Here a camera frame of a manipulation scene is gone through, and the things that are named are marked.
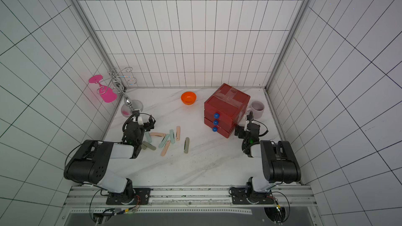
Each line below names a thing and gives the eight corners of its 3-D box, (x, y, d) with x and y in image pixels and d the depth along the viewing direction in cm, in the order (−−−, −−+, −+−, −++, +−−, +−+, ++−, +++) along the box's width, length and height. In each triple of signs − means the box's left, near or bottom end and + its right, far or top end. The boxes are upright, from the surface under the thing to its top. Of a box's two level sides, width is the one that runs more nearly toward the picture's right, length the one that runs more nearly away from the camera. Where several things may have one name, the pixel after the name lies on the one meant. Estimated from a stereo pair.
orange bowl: (181, 104, 111) (180, 101, 108) (182, 95, 117) (181, 91, 114) (195, 104, 111) (195, 101, 108) (196, 95, 117) (195, 91, 114)
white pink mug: (247, 117, 106) (251, 109, 99) (248, 106, 112) (251, 98, 104) (260, 119, 105) (264, 111, 97) (260, 109, 110) (264, 101, 103)
